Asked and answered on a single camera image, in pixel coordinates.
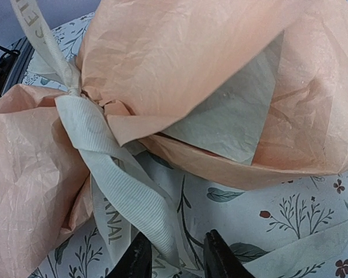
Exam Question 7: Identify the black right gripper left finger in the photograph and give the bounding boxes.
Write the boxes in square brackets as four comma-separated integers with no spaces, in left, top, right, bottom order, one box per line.
[106,232,152,278]

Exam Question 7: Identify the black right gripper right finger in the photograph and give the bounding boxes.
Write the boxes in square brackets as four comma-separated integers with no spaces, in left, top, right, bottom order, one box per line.
[203,229,254,278]

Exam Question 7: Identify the cream ribbon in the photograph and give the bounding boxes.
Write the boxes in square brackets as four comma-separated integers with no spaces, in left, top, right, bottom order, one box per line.
[12,1,348,277]

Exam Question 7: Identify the flower bouquet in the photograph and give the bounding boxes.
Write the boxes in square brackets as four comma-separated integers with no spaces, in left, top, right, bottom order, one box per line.
[0,1,348,277]

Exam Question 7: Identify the aluminium table front rail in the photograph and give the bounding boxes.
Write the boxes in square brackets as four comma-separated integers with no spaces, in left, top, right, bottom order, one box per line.
[0,37,34,96]

